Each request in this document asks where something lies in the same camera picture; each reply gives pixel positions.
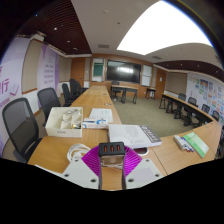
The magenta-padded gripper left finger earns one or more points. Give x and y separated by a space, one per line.
80 171

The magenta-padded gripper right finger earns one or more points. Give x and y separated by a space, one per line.
143 171

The small black charger block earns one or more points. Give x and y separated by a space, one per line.
111 148

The white book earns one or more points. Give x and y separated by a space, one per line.
133 136

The open white cardboard box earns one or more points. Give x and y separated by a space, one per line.
63 132

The small white flat box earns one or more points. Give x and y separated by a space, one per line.
181 142

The small blue white box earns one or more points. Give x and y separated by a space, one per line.
95 124

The green booklet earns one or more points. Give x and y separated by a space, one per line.
196 144

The white paper sheet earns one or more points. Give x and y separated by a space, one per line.
101 114

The long curved wooden table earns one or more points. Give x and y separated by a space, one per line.
183 105

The black mesh office chair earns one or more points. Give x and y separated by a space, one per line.
18 123
48 98

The small dark side desk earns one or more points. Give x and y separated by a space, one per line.
150 89

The group of black chairs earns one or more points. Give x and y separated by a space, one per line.
72 87

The dark desk with chair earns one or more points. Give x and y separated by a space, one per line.
125 88

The row of black chairs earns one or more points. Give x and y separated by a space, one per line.
206 108

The brown wooden door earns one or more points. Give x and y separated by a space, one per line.
160 83

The plain whiteboard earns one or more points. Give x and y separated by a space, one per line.
146 75

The whiteboard with green sheet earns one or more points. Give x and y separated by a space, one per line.
98 70

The large ceiling light panel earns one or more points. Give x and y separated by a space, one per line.
163 28

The large black wall screen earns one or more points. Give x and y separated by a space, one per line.
124 71

